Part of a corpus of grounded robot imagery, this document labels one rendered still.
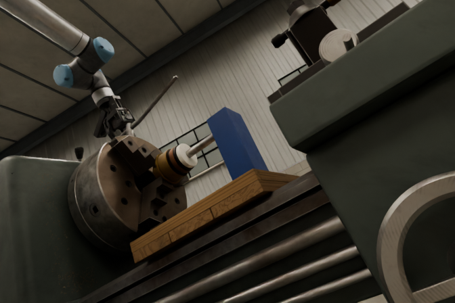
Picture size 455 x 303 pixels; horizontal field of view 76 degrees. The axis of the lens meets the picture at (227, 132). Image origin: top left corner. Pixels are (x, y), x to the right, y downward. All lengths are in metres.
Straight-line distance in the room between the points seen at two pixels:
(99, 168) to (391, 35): 0.66
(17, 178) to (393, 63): 0.80
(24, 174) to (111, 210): 0.25
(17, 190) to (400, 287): 0.77
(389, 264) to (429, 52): 0.19
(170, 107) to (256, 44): 3.25
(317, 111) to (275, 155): 7.34
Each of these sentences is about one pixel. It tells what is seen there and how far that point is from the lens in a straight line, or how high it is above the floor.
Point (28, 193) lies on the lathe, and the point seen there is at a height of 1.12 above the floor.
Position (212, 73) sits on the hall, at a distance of 9.12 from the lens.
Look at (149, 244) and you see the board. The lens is 0.60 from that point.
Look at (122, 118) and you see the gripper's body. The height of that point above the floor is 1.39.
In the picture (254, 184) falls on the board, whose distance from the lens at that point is 0.46.
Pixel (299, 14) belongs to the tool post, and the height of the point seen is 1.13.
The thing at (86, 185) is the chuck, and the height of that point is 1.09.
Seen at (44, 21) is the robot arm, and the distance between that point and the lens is 1.03.
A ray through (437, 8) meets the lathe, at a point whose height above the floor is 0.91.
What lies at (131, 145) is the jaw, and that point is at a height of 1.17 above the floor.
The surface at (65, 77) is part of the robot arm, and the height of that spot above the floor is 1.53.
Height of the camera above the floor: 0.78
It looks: 24 degrees up
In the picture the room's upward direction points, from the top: 25 degrees counter-clockwise
